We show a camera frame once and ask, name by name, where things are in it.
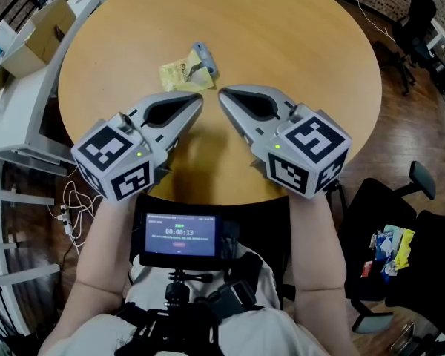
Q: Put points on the white metal rack frame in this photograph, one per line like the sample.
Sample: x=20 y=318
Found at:
x=22 y=198

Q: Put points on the white power strip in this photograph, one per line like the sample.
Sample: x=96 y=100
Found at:
x=65 y=219

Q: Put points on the round wooden table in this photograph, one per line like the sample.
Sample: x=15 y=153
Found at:
x=244 y=32

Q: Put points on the cardboard box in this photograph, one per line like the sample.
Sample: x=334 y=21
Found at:
x=48 y=32

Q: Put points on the white cabinet desk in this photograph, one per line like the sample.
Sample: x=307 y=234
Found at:
x=18 y=109

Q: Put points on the person's left forearm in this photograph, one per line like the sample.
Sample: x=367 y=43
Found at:
x=96 y=258

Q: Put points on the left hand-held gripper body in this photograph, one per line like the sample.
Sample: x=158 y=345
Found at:
x=105 y=148

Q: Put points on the red printed packet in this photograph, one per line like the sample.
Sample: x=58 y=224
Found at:
x=367 y=269

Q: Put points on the person's white shirt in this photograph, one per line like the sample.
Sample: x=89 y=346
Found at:
x=267 y=332

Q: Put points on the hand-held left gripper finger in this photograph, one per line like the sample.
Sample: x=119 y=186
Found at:
x=181 y=124
x=170 y=95

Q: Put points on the person's right forearm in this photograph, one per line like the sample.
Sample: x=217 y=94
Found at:
x=315 y=250

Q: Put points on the black mesh office chair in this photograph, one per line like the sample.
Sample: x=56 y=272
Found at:
x=374 y=213

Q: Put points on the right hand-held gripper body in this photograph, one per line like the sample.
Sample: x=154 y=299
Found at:
x=315 y=143

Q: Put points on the black chest harness mount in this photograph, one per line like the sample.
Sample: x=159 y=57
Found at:
x=178 y=310

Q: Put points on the blue and silver snack packet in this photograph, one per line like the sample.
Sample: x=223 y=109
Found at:
x=388 y=273

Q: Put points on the white paper roll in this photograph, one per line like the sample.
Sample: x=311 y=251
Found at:
x=3 y=35

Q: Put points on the yellow snack packet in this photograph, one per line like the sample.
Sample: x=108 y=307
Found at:
x=405 y=248
x=178 y=76

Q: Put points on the black chest monitor screen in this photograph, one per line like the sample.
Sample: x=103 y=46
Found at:
x=180 y=236

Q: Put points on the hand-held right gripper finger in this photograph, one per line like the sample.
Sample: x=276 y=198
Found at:
x=267 y=90
x=241 y=124

